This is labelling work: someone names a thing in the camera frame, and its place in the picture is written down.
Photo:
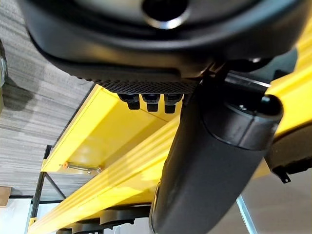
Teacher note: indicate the black sole-shaped part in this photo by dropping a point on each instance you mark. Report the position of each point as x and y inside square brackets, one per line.
[122, 215]
[292, 153]
[85, 229]
[64, 231]

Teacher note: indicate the silver metal strut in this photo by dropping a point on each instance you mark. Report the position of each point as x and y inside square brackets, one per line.
[247, 217]

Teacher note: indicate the brown cardboard box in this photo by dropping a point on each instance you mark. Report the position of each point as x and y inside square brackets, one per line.
[5, 196]

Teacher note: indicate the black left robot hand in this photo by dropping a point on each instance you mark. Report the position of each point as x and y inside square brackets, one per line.
[136, 46]

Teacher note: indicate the black metal shelf frame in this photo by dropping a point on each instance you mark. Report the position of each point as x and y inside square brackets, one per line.
[36, 202]

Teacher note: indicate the silver bolt with orange cap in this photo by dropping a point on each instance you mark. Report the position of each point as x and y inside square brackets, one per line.
[83, 167]

